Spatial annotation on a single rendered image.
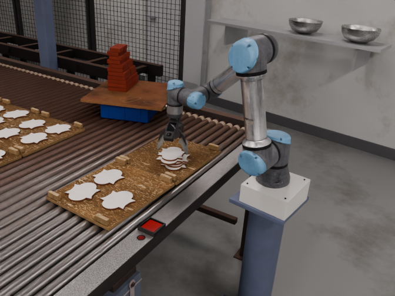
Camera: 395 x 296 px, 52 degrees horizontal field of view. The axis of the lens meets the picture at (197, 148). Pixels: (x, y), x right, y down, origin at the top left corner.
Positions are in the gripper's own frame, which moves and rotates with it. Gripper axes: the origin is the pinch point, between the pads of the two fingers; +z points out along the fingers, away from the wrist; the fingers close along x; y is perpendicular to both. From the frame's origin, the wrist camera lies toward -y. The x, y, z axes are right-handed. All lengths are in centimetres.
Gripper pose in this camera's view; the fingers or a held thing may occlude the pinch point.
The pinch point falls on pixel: (171, 153)
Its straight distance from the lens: 194.7
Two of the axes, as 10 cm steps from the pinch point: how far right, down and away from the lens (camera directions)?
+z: -0.6, 9.0, 4.3
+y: 2.3, -4.1, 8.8
